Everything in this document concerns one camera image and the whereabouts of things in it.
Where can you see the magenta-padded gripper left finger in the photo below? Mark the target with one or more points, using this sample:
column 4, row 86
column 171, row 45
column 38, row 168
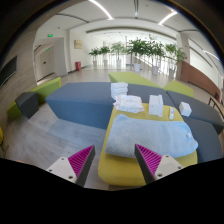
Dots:
column 65, row 166

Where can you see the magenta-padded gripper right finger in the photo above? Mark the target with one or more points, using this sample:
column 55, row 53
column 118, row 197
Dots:
column 165, row 165

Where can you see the light blue towel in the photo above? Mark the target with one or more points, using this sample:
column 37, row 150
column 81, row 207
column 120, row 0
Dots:
column 150, row 135

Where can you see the grey ottoman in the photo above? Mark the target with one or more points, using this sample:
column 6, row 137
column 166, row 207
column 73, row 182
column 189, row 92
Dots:
column 206, row 140
column 203, row 110

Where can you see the yellow ottoman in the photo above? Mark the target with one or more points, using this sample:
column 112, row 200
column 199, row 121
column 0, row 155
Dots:
column 116, row 170

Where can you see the small white bottle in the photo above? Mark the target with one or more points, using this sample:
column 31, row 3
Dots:
column 171, row 113

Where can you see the white cube box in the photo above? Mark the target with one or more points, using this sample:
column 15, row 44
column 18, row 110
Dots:
column 185, row 109

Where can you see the white rectangular box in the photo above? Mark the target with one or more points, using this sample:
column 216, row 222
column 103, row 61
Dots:
column 155, row 105

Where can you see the large blue-grey ottoman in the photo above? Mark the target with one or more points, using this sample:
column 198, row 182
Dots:
column 76, row 103

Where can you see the white crumpled cloth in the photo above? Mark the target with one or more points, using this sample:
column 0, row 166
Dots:
column 129, row 104

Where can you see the dark grey cube seat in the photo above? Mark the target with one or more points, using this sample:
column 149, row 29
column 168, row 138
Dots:
column 27, row 104

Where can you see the green ottoman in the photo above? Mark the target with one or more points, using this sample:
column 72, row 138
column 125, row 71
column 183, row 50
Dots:
column 180, row 88
column 130, row 78

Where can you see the long green bench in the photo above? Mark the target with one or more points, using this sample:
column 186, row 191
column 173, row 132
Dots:
column 46, row 88

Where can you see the stack of white towels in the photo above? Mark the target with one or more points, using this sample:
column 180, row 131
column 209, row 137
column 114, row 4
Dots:
column 119, row 90

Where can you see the red bin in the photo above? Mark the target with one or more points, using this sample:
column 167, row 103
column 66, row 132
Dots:
column 78, row 66

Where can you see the row of potted plants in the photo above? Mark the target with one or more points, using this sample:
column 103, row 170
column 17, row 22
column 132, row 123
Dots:
column 138, row 48

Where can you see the green exit sign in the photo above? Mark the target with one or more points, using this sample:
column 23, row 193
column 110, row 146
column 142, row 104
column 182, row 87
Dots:
column 50, row 35

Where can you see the ceiling light strips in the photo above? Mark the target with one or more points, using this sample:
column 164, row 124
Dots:
column 101, row 8

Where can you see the wooden table with black frame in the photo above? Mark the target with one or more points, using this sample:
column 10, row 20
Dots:
column 218, row 104

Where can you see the dark wall screen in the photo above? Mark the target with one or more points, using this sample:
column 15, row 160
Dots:
column 8, row 70

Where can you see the framed wall picture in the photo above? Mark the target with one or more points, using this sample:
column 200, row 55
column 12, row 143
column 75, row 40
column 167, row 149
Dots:
column 78, row 44

